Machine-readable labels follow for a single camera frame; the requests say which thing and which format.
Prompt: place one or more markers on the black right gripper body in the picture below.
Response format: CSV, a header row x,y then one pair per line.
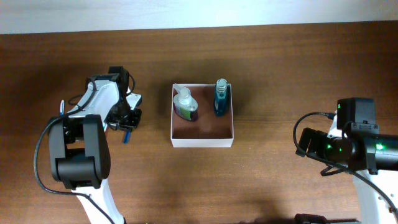
x,y
321,146

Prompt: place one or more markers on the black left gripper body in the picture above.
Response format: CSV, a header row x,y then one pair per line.
x,y
124,116

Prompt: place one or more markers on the blue disposable razor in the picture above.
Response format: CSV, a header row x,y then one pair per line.
x,y
127,137

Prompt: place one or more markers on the blue white toothbrush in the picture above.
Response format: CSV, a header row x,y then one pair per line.
x,y
62,107

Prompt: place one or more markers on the clear soap pump bottle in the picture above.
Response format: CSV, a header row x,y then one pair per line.
x,y
184,104

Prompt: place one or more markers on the teal mouthwash bottle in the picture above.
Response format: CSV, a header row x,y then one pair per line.
x,y
221,97

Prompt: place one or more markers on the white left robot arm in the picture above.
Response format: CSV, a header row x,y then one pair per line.
x,y
79,152

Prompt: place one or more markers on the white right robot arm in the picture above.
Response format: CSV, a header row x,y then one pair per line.
x,y
357,148

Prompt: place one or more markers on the white cardboard box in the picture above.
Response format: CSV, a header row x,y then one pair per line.
x,y
209,130

